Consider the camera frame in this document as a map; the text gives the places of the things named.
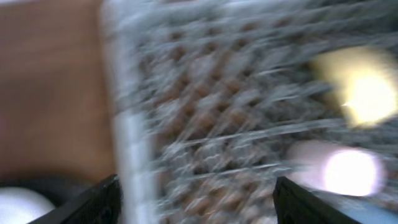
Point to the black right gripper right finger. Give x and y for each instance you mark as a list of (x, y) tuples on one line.
[(295, 205)]

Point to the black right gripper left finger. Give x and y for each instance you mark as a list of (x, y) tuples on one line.
[(100, 204)]

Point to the pink plastic cup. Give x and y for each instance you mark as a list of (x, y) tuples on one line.
[(336, 168)]

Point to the yellow bowl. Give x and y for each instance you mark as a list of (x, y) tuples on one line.
[(363, 81)]

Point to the grey dishwasher rack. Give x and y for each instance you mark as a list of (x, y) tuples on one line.
[(208, 96)]

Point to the round black serving tray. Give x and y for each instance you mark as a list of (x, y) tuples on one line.
[(58, 190)]

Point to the grey round plate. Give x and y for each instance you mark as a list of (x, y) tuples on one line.
[(20, 205)]

